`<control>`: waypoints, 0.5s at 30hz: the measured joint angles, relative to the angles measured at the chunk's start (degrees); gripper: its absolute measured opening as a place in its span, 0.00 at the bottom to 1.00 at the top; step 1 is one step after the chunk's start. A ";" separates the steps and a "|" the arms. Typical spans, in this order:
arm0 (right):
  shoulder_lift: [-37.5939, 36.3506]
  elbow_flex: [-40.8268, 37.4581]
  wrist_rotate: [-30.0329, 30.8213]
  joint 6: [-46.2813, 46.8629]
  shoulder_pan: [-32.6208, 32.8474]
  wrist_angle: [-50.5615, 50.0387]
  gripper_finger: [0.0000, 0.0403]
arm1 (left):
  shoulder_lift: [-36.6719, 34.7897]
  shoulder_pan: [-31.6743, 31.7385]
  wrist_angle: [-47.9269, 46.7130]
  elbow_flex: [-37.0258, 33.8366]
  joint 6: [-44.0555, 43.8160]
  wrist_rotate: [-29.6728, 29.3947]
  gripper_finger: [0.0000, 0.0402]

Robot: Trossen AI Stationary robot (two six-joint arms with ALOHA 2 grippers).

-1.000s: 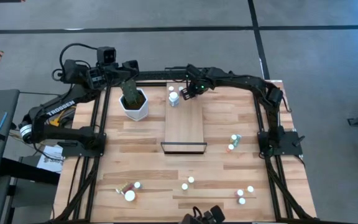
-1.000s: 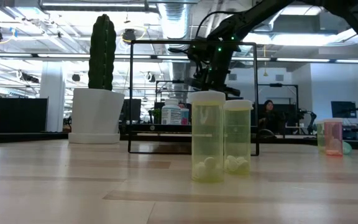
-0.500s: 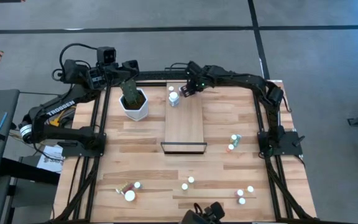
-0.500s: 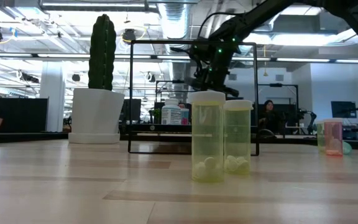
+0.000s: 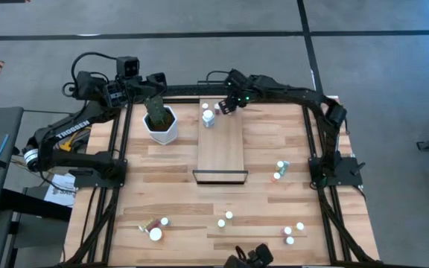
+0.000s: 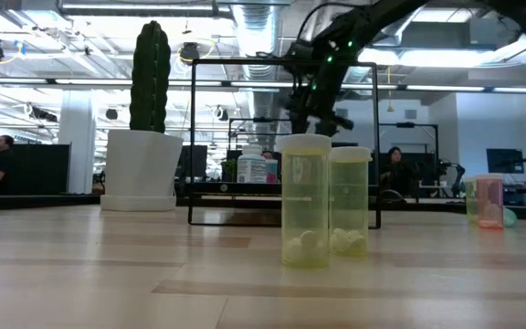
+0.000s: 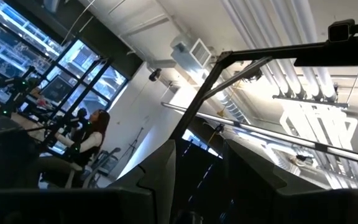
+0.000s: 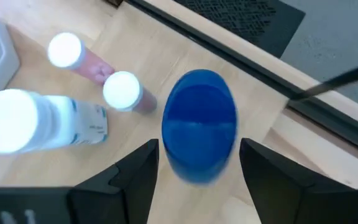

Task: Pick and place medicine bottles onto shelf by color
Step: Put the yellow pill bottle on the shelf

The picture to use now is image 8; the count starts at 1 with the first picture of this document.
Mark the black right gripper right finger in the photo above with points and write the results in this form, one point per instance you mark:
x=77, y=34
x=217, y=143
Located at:
x=278, y=193

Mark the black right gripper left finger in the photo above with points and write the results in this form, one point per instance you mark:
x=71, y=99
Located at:
x=129, y=186

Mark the blue capped bottle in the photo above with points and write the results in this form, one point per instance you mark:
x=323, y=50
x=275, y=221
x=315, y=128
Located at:
x=199, y=124

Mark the white labelled medicine bottle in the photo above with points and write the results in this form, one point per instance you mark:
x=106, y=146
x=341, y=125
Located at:
x=57, y=121

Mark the pink pill vial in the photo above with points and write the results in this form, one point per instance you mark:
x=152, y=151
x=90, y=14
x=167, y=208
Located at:
x=64, y=49

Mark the black perforated strip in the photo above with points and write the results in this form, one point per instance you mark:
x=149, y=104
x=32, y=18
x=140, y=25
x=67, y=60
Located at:
x=244, y=21

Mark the black frame wooden shelf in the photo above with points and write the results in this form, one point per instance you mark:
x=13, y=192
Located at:
x=135, y=56

